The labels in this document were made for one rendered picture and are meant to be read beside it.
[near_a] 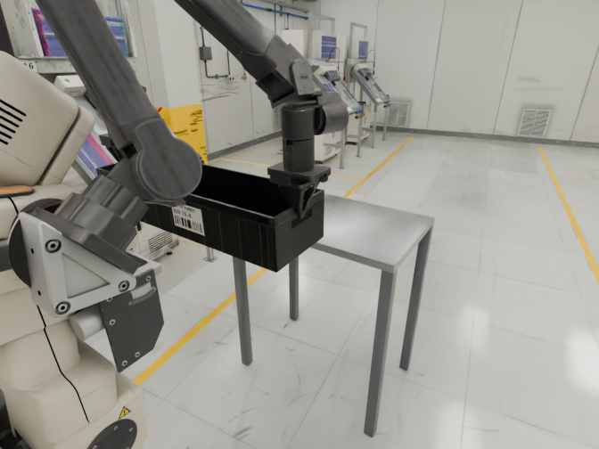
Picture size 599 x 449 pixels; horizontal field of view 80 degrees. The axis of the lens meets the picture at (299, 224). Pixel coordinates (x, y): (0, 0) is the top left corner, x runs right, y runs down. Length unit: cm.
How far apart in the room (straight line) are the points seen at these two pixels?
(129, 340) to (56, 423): 15
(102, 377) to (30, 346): 13
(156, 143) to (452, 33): 746
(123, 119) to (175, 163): 8
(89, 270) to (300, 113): 38
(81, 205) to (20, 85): 18
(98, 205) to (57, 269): 8
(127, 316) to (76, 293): 21
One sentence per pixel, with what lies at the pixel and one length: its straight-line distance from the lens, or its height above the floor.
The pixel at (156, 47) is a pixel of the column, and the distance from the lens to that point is 433.
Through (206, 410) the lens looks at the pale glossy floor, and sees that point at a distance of 179.
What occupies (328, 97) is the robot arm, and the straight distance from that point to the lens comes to 68.
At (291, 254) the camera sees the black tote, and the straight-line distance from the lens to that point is 70.
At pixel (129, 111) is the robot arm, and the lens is 50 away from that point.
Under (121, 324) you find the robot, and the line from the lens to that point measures 69.
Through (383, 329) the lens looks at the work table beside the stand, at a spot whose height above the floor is 55.
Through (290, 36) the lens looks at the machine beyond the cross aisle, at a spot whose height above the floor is 165.
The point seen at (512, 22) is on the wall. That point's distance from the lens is 776.
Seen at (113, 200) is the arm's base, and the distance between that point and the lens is 47.
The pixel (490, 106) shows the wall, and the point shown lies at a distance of 777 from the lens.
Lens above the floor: 138
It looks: 25 degrees down
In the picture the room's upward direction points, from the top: straight up
